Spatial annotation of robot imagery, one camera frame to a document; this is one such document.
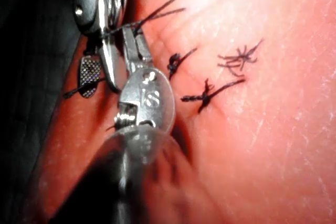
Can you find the dark mat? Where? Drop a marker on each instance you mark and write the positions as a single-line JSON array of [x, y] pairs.
[[26, 77]]

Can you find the right arm needle driver jaw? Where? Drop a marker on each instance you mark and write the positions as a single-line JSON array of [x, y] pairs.
[[109, 61], [89, 74]]

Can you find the dark left arm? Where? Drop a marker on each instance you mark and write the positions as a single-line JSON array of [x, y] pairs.
[[110, 184]]

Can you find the left arm needle driver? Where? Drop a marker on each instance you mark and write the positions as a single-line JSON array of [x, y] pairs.
[[152, 98]]

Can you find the left arm needle driver jaw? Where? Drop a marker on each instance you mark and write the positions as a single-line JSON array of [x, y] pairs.
[[144, 51], [131, 48]]

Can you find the tissue pad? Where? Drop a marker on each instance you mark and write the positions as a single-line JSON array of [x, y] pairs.
[[262, 142]]

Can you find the black stitching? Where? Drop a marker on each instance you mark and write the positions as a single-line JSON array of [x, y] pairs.
[[206, 98]]

